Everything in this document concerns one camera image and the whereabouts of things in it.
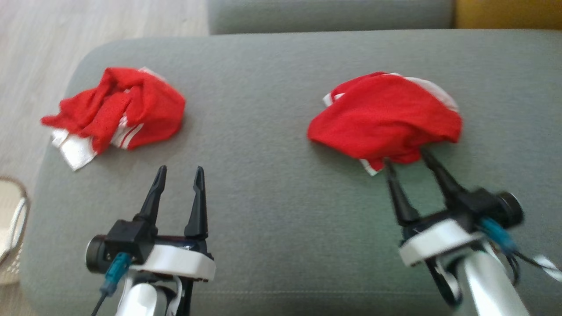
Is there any cream perforated laundry basket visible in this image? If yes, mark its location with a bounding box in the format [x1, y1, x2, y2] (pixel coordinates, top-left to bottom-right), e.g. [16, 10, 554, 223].
[0, 176, 30, 286]

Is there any grey sofa back cushion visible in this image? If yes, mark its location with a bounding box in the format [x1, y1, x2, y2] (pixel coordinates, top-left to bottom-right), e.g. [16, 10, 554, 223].
[207, 0, 455, 35]

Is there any left cable teal connector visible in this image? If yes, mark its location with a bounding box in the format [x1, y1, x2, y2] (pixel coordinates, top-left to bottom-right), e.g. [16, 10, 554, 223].
[91, 252, 132, 316]

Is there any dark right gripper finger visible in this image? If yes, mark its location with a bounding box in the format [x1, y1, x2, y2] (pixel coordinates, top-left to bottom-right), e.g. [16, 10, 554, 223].
[421, 149, 468, 209]
[385, 160, 420, 226]

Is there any red white basketball jersey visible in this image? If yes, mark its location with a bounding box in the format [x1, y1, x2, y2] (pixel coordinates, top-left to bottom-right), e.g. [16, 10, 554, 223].
[41, 66, 186, 171]

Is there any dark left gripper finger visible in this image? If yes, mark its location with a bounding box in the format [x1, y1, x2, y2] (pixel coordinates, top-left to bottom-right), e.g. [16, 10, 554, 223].
[184, 166, 209, 240]
[133, 165, 168, 226]

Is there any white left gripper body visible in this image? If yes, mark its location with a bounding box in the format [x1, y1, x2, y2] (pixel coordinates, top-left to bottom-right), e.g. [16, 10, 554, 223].
[130, 236, 216, 282]

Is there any grey sofa seat cushion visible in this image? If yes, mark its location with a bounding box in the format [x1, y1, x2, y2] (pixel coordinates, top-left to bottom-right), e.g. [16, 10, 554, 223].
[20, 29, 562, 316]

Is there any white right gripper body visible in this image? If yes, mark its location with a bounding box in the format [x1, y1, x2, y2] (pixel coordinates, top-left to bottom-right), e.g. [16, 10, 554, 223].
[399, 211, 483, 267]

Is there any yellow cushion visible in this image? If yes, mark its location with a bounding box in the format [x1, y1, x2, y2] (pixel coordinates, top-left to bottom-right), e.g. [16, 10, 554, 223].
[455, 0, 562, 30]

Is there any red shorts white trim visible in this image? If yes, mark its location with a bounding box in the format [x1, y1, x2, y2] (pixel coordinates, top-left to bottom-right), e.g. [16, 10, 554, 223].
[307, 72, 463, 176]

